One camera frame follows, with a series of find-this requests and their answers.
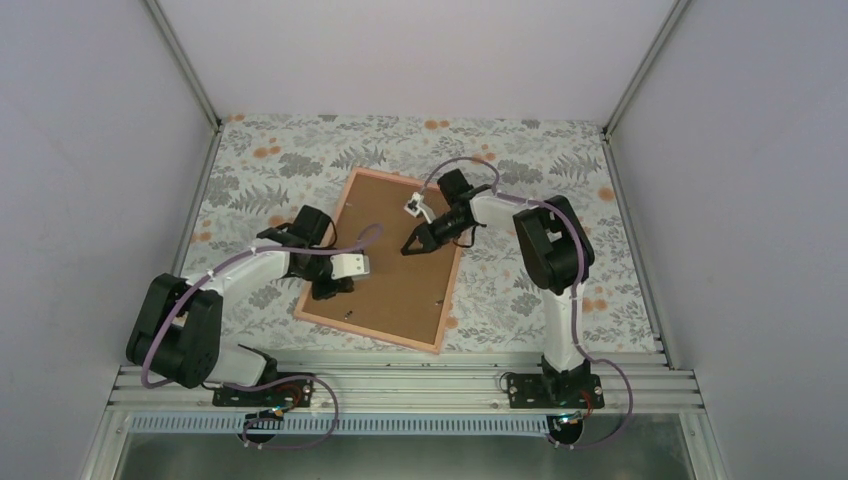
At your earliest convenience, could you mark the aluminium corner post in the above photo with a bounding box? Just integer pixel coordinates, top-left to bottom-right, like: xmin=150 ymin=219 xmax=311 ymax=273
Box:
xmin=141 ymin=0 xmax=222 ymax=132
xmin=602 ymin=0 xmax=693 ymax=143

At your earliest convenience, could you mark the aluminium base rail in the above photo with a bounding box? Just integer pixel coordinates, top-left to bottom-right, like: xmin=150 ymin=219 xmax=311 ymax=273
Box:
xmin=109 ymin=347 xmax=705 ymax=415

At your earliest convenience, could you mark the pink wooden picture frame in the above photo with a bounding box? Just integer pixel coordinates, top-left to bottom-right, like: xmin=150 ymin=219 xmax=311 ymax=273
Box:
xmin=293 ymin=166 xmax=465 ymax=356

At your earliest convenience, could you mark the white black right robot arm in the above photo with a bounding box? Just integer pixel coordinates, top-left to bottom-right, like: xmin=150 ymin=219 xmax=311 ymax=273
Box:
xmin=401 ymin=169 xmax=595 ymax=407

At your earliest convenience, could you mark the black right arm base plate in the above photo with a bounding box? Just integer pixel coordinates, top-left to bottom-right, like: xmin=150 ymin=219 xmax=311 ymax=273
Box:
xmin=505 ymin=373 xmax=605 ymax=410

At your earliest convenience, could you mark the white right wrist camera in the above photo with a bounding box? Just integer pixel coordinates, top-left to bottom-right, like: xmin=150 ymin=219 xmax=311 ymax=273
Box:
xmin=404 ymin=192 xmax=436 ymax=224

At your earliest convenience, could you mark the brown cardboard backing board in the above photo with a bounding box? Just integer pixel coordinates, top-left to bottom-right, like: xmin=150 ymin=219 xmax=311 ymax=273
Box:
xmin=301 ymin=172 xmax=460 ymax=347

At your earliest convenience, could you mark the grey slotted cable duct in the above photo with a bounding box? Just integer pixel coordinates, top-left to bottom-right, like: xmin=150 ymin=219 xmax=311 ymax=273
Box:
xmin=128 ymin=412 xmax=548 ymax=437

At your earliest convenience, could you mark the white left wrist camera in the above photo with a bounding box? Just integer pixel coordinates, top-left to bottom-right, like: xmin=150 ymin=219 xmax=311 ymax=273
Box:
xmin=329 ymin=253 xmax=371 ymax=280

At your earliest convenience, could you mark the aluminium corner post left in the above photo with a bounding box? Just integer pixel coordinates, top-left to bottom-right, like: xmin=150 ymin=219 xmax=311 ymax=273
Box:
xmin=141 ymin=0 xmax=222 ymax=132

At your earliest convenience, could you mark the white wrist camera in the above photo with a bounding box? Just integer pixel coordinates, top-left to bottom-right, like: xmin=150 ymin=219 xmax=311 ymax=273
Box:
xmin=329 ymin=253 xmax=371 ymax=280
xmin=404 ymin=192 xmax=436 ymax=224

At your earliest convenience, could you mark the aluminium corner post right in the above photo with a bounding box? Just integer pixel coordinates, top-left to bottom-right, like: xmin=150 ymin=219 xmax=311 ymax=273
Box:
xmin=602 ymin=0 xmax=693 ymax=143

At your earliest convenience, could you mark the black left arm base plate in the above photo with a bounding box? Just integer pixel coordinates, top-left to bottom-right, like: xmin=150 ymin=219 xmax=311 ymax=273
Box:
xmin=212 ymin=372 xmax=315 ymax=410

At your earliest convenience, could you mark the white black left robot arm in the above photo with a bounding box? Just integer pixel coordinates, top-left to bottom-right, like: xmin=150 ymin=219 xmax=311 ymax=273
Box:
xmin=126 ymin=206 xmax=370 ymax=405

